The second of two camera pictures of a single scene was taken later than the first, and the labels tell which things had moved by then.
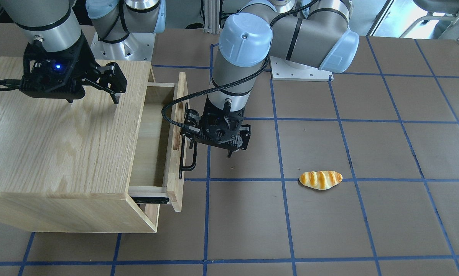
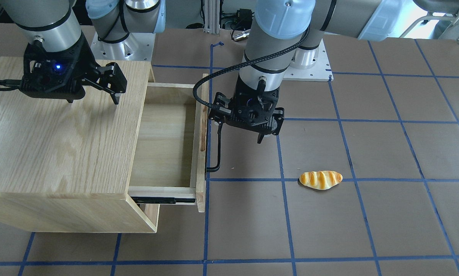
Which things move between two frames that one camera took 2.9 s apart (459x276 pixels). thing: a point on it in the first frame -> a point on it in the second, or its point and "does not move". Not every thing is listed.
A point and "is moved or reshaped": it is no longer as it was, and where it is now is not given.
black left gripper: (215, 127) -> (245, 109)
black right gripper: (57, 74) does not move
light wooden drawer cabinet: (49, 162) does not move
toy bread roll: (321, 179) does not move
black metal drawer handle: (183, 168) -> (210, 169)
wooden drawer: (155, 174) is moved or reshaped
